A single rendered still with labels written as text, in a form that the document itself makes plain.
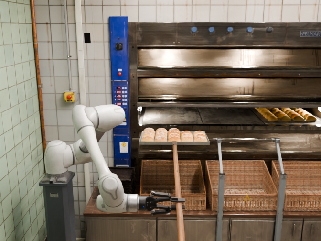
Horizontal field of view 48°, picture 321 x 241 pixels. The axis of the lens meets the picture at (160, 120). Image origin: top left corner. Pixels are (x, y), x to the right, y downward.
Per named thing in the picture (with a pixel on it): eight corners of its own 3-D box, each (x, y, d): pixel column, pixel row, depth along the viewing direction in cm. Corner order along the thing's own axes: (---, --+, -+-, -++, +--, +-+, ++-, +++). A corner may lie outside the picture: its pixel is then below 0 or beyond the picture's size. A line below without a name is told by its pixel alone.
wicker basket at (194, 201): (141, 186, 349) (140, 159, 342) (199, 186, 350) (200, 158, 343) (139, 211, 302) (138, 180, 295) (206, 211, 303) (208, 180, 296)
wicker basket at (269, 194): (203, 186, 349) (204, 159, 342) (262, 186, 349) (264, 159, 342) (210, 212, 301) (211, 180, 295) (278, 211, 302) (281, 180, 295)
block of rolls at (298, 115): (253, 108, 408) (253, 103, 406) (296, 108, 407) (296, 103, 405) (268, 122, 349) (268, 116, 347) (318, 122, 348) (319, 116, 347)
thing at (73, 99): (66, 100, 332) (65, 90, 329) (77, 100, 332) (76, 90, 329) (64, 102, 325) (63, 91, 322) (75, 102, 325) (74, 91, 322)
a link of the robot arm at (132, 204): (128, 206, 192) (139, 206, 192) (126, 215, 183) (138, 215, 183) (128, 190, 190) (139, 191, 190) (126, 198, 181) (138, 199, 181)
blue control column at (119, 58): (133, 167, 551) (130, 19, 497) (144, 167, 550) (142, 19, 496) (116, 239, 364) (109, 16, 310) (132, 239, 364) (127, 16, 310)
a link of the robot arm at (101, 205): (127, 216, 188) (125, 207, 177) (97, 215, 188) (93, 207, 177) (128, 196, 194) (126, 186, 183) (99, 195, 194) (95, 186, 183)
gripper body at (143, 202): (139, 191, 189) (156, 192, 189) (139, 206, 191) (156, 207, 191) (137, 198, 182) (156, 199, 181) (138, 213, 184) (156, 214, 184)
